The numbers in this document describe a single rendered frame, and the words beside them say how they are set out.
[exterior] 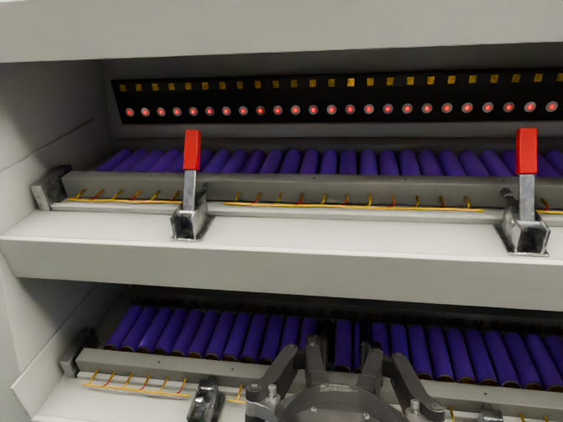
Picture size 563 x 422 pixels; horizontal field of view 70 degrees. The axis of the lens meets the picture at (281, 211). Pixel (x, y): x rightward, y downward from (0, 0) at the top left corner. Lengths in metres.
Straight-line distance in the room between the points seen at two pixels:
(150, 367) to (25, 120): 0.28
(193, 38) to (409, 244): 0.23
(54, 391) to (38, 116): 0.29
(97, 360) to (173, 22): 0.36
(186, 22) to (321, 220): 0.19
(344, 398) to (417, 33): 0.24
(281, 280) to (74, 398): 0.28
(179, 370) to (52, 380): 0.14
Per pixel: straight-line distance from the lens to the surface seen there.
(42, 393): 0.53
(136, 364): 0.49
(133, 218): 0.40
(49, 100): 0.51
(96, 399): 0.51
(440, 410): 0.30
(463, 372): 0.47
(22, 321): 0.49
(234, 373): 0.45
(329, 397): 0.24
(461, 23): 0.32
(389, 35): 0.31
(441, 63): 0.51
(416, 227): 0.36
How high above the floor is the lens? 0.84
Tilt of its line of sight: 14 degrees down
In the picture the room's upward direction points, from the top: 1 degrees counter-clockwise
